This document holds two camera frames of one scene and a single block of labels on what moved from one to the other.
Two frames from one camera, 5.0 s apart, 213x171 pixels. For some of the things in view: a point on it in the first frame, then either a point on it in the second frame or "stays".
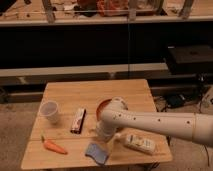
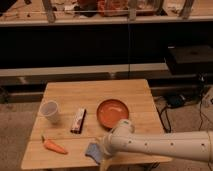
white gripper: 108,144 to 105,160
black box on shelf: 190,59 stays
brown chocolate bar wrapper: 78,120 stays
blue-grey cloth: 97,153 stays
